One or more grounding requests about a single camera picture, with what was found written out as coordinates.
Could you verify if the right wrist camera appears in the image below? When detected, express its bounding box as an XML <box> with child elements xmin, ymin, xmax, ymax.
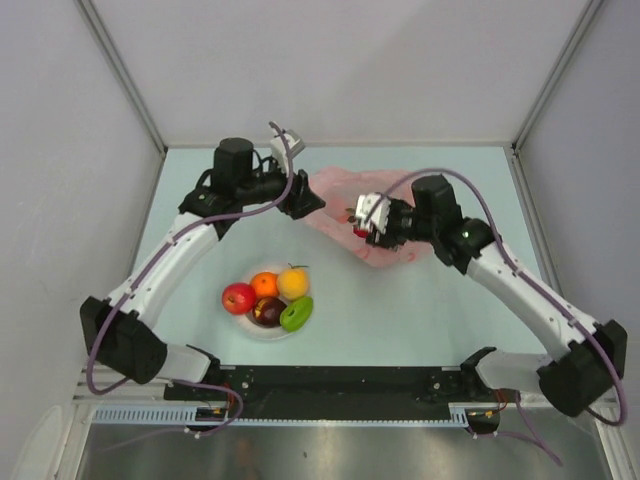
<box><xmin>354</xmin><ymin>192</ymin><xmax>391</xmax><ymax>234</ymax></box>

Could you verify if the fake orange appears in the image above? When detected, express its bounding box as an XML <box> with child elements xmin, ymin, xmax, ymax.
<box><xmin>249</xmin><ymin>271</ymin><xmax>280</xmax><ymax>299</ymax></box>

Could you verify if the fake green star fruit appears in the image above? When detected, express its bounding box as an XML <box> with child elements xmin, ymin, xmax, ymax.
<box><xmin>280</xmin><ymin>296</ymin><xmax>314</xmax><ymax>333</ymax></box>

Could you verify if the aluminium frame post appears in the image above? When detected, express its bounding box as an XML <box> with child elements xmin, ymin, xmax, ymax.
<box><xmin>511</xmin><ymin>0</ymin><xmax>607</xmax><ymax>154</ymax></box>
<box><xmin>74</xmin><ymin>0</ymin><xmax>168</xmax><ymax>158</ymax></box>

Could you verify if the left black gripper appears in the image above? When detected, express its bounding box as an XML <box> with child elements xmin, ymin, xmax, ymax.
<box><xmin>236</xmin><ymin>155</ymin><xmax>324</xmax><ymax>220</ymax></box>

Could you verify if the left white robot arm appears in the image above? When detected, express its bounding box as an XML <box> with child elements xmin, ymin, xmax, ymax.
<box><xmin>80</xmin><ymin>130</ymin><xmax>325</xmax><ymax>400</ymax></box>

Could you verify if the fake red apple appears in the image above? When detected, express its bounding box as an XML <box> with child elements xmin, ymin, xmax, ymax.
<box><xmin>221</xmin><ymin>282</ymin><xmax>257</xmax><ymax>315</ymax></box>

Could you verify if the left aluminium frame post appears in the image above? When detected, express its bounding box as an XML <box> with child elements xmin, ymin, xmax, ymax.
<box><xmin>74</xmin><ymin>0</ymin><xmax>168</xmax><ymax>158</ymax></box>

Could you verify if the white plate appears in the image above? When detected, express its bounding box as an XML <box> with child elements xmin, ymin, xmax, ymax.
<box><xmin>234</xmin><ymin>263</ymin><xmax>315</xmax><ymax>340</ymax></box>

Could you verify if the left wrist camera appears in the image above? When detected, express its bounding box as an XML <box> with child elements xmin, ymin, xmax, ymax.
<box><xmin>269</xmin><ymin>125</ymin><xmax>306</xmax><ymax>175</ymax></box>

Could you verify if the white cable duct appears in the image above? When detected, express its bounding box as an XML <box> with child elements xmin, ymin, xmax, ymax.
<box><xmin>92</xmin><ymin>405</ymin><xmax>469</xmax><ymax>428</ymax></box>

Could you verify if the right aluminium frame post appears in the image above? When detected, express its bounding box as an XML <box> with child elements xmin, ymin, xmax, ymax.
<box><xmin>511</xmin><ymin>0</ymin><xmax>607</xmax><ymax>154</ymax></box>

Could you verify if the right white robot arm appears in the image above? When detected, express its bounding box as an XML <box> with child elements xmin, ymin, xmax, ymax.
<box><xmin>354</xmin><ymin>168</ymin><xmax>628</xmax><ymax>426</ymax></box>

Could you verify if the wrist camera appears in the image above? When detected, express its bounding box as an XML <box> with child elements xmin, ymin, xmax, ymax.
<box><xmin>354</xmin><ymin>192</ymin><xmax>391</xmax><ymax>234</ymax></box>
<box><xmin>269</xmin><ymin>125</ymin><xmax>306</xmax><ymax>175</ymax></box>

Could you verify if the fake red pomegranate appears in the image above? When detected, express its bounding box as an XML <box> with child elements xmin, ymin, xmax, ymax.
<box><xmin>352</xmin><ymin>225</ymin><xmax>369</xmax><ymax>239</ymax></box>

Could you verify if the fake dark purple fruit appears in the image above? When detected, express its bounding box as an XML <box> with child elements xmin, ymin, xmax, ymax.
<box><xmin>251</xmin><ymin>297</ymin><xmax>287</xmax><ymax>328</ymax></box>

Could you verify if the pink plastic bag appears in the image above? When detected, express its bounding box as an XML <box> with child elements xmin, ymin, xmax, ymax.
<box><xmin>304</xmin><ymin>167</ymin><xmax>431</xmax><ymax>270</ymax></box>

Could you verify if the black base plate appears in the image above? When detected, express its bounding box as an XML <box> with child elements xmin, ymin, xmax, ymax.
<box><xmin>163</xmin><ymin>365</ymin><xmax>514</xmax><ymax>425</ymax></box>

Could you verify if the right side aluminium rail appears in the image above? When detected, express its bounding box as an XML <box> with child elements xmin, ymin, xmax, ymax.
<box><xmin>503</xmin><ymin>144</ymin><xmax>565</xmax><ymax>297</ymax></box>

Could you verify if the fake yellow fruit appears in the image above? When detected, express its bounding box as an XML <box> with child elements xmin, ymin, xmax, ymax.
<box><xmin>276</xmin><ymin>266</ymin><xmax>310</xmax><ymax>301</ymax></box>

